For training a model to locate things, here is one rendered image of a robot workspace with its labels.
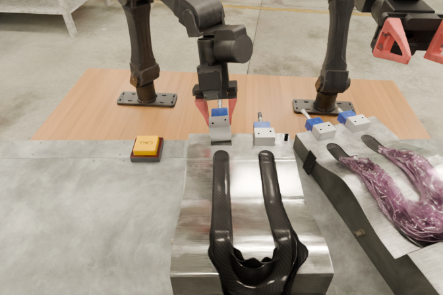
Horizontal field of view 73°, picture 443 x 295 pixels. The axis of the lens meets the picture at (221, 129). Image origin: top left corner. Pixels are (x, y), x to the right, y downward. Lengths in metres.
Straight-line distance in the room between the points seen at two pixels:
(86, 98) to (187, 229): 0.72
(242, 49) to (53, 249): 0.58
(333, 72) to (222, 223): 0.57
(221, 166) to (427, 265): 0.42
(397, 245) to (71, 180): 0.76
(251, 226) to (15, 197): 0.59
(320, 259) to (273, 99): 0.64
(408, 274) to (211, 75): 0.50
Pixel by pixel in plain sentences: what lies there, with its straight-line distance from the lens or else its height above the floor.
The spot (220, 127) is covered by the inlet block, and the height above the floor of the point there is 0.95.
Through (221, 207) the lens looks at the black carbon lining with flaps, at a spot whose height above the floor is 0.88.
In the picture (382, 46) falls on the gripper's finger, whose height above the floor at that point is 1.18.
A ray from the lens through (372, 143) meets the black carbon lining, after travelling 0.90.
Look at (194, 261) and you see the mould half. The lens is 0.53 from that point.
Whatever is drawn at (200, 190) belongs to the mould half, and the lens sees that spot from 0.66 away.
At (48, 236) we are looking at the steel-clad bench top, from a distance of 0.79.
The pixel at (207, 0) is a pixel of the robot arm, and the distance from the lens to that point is 0.65.
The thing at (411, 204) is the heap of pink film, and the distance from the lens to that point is 0.73.
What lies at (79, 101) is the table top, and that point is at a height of 0.80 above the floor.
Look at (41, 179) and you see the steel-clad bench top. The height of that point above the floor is 0.80.
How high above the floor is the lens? 1.41
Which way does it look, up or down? 42 degrees down
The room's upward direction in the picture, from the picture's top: straight up
